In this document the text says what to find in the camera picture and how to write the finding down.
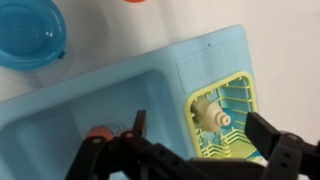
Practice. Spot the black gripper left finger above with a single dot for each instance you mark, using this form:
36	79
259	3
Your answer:
100	160

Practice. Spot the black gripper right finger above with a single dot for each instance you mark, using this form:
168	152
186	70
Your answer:
286	156

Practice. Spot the light blue toy sink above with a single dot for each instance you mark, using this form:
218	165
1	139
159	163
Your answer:
116	86

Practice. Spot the yellow-green dish rack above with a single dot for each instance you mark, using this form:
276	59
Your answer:
188	110

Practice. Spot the blue plastic bowl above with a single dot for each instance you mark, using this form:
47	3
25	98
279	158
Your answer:
28	33

